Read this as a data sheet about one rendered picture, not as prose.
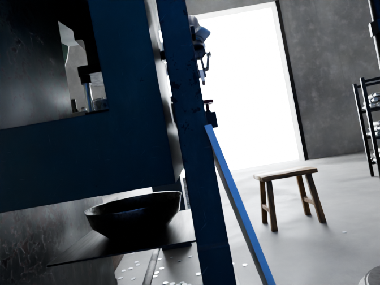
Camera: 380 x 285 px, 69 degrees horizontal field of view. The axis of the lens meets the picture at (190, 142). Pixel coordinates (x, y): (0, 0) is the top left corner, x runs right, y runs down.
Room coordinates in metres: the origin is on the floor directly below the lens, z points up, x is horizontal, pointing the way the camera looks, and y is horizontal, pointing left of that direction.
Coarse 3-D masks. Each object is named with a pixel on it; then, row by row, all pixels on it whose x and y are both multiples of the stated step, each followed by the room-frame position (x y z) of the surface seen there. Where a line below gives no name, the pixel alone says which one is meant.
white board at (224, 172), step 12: (216, 144) 0.43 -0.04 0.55; (216, 156) 0.44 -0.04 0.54; (216, 168) 0.88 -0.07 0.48; (228, 168) 0.43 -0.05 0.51; (228, 180) 0.43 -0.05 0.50; (228, 192) 0.56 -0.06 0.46; (240, 204) 0.43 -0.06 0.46; (240, 216) 0.43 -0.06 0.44; (240, 228) 0.87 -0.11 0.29; (252, 228) 0.43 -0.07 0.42; (252, 240) 0.43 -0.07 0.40; (252, 252) 0.59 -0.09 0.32; (264, 264) 0.43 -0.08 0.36; (264, 276) 0.44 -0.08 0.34
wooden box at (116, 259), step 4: (116, 196) 1.77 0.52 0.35; (104, 200) 1.67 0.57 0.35; (108, 200) 1.64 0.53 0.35; (112, 200) 1.63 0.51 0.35; (112, 256) 1.46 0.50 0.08; (116, 256) 1.54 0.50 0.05; (120, 256) 1.62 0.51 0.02; (116, 260) 1.53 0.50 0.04; (120, 260) 1.60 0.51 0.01; (116, 264) 1.51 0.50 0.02
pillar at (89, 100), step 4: (84, 84) 0.91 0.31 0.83; (88, 84) 0.92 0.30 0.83; (84, 88) 0.91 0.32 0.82; (88, 88) 0.92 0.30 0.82; (84, 92) 0.92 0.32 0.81; (88, 92) 0.91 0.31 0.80; (88, 96) 0.91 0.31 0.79; (88, 100) 0.91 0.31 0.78; (92, 100) 0.93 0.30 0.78; (88, 104) 0.91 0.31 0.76; (92, 104) 0.92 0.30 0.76; (88, 108) 0.91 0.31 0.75; (92, 108) 0.92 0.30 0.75
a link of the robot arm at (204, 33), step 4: (196, 28) 1.26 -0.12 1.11; (200, 28) 1.24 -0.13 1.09; (204, 28) 1.24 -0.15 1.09; (196, 32) 1.25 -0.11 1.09; (200, 32) 1.25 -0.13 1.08; (204, 32) 1.26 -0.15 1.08; (208, 32) 1.26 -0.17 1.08; (196, 36) 1.27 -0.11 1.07; (200, 36) 1.28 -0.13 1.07; (204, 36) 1.28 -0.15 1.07; (208, 36) 1.28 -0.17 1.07; (204, 40) 1.30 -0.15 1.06
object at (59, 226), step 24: (0, 216) 0.62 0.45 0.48; (24, 216) 0.71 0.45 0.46; (48, 216) 0.81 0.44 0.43; (72, 216) 0.96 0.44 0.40; (0, 240) 0.61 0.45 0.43; (24, 240) 0.69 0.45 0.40; (48, 240) 0.79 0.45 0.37; (72, 240) 0.94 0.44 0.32; (0, 264) 0.60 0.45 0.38; (24, 264) 0.68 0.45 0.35; (72, 264) 0.91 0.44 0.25; (96, 264) 1.10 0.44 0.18
